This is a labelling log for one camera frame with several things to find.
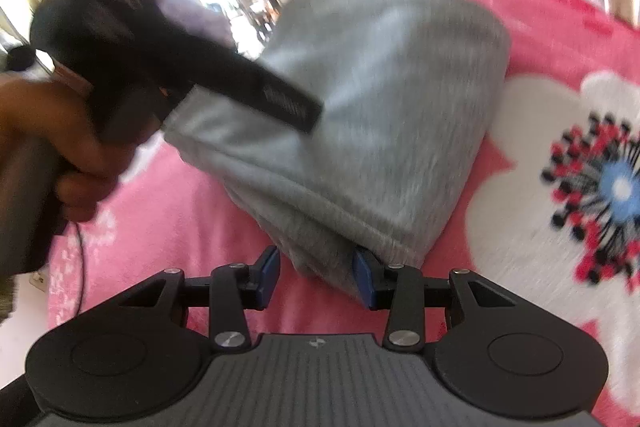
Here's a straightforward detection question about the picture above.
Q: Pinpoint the grey cotton garment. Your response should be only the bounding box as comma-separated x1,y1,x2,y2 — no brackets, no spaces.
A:
162,0,511,280

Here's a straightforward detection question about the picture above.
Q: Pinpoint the person's left hand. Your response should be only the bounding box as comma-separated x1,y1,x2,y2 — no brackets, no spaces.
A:
0,74,151,223

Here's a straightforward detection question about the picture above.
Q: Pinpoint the pink flower print blanket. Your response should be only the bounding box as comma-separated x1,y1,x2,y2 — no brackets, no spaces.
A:
47,0,640,427

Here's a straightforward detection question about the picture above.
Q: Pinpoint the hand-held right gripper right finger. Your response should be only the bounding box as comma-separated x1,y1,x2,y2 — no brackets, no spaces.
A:
352,247,516,352

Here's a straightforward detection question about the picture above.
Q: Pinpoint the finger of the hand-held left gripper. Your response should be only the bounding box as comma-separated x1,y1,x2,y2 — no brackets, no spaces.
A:
187,52,323,134

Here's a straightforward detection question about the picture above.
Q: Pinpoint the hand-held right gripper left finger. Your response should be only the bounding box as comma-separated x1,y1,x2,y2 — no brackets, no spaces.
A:
118,247,280,352

